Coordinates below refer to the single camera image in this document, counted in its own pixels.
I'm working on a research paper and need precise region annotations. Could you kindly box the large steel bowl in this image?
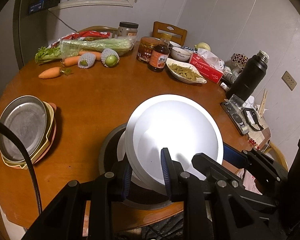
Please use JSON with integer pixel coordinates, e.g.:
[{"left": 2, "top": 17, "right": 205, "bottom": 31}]
[{"left": 99, "top": 123, "right": 173, "bottom": 210}]

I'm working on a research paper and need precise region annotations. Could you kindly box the red instant noodle bowl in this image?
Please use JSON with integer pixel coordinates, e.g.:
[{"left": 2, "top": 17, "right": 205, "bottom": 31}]
[{"left": 116, "top": 130, "right": 166, "bottom": 196}]

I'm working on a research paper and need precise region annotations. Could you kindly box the yellow shell-shaped plate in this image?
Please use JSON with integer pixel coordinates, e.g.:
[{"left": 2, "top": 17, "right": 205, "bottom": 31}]
[{"left": 0, "top": 101, "right": 56, "bottom": 170}]

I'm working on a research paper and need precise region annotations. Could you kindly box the steel pan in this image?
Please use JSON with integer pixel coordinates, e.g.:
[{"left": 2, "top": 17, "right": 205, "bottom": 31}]
[{"left": 0, "top": 95, "right": 49, "bottom": 156}]

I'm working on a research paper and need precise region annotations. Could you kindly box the pink oval plate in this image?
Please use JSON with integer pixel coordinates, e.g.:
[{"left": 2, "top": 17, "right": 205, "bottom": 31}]
[{"left": 31, "top": 101, "right": 56, "bottom": 164}]

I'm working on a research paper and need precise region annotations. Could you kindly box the black remote device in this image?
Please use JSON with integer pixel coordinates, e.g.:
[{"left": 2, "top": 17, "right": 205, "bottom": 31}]
[{"left": 220, "top": 94, "right": 264, "bottom": 136}]

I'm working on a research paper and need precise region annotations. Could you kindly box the white dish of greens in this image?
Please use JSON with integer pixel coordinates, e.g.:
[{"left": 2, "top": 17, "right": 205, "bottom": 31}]
[{"left": 166, "top": 58, "right": 207, "bottom": 84}]

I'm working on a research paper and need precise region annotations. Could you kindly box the red tissue box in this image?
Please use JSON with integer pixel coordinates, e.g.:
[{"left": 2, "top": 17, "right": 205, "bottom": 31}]
[{"left": 189, "top": 53, "right": 223, "bottom": 83}]

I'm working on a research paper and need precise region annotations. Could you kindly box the black thermos flask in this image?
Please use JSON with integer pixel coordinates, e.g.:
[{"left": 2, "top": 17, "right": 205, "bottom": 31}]
[{"left": 225, "top": 50, "right": 269, "bottom": 102}]

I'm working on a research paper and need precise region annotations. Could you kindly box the dark sauce bottle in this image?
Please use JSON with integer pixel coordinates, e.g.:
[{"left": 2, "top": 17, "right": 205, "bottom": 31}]
[{"left": 148, "top": 33, "right": 172, "bottom": 72}]

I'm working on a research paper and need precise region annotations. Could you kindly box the white ceramic bowl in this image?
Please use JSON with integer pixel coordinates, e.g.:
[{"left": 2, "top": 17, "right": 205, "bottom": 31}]
[{"left": 171, "top": 46, "right": 191, "bottom": 62}]

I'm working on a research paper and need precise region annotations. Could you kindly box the chili sauce jar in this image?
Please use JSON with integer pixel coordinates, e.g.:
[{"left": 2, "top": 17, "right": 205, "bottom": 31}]
[{"left": 136, "top": 37, "right": 159, "bottom": 63}]

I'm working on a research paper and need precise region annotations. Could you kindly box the netted green fruit right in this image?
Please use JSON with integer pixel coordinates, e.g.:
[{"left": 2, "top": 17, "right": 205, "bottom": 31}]
[{"left": 101, "top": 48, "right": 119, "bottom": 68}]

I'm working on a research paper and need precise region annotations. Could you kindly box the netted green fruit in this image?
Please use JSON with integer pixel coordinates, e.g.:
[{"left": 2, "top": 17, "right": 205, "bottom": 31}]
[
  {"left": 78, "top": 53, "right": 96, "bottom": 69},
  {"left": 101, "top": 48, "right": 119, "bottom": 68}
]

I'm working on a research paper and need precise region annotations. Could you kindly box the front carrot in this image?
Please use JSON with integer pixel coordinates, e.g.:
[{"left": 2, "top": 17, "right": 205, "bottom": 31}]
[{"left": 38, "top": 67, "right": 71, "bottom": 79}]

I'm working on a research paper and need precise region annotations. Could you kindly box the carrot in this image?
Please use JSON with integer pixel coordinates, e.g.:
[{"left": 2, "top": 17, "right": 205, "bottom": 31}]
[
  {"left": 62, "top": 56, "right": 80, "bottom": 67},
  {"left": 38, "top": 67, "right": 71, "bottom": 79},
  {"left": 78, "top": 50, "right": 102, "bottom": 62}
]

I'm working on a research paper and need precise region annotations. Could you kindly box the wooden chair back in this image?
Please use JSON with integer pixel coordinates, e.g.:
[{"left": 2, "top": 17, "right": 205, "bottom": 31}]
[{"left": 152, "top": 21, "right": 187, "bottom": 46}]

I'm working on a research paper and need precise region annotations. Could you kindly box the netted green fruit left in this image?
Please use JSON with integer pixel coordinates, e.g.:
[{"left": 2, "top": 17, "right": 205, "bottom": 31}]
[{"left": 78, "top": 53, "right": 96, "bottom": 69}]

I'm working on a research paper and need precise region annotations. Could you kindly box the black-lid glass jar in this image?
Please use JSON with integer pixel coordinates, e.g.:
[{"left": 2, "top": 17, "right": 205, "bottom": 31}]
[{"left": 117, "top": 22, "right": 138, "bottom": 36}]

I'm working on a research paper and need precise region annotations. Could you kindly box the bagged celery bunch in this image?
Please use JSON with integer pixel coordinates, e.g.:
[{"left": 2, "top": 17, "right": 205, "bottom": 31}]
[{"left": 34, "top": 36, "right": 136, "bottom": 64}]

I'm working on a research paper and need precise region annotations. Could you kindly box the red snack bag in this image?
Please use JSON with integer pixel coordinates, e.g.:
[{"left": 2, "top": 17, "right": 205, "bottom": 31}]
[{"left": 48, "top": 30, "right": 111, "bottom": 48}]

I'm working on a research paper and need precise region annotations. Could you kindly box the grey refrigerator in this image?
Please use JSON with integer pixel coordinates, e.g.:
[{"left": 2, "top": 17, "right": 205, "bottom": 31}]
[{"left": 0, "top": 0, "right": 47, "bottom": 97}]

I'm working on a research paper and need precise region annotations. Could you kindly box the blue box on shelf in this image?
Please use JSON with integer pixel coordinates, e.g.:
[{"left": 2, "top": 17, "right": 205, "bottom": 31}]
[{"left": 28, "top": 0, "right": 45, "bottom": 15}]

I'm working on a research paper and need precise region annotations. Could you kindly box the wall power outlet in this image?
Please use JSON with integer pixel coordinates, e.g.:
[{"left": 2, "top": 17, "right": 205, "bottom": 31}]
[{"left": 281, "top": 71, "right": 297, "bottom": 91}]

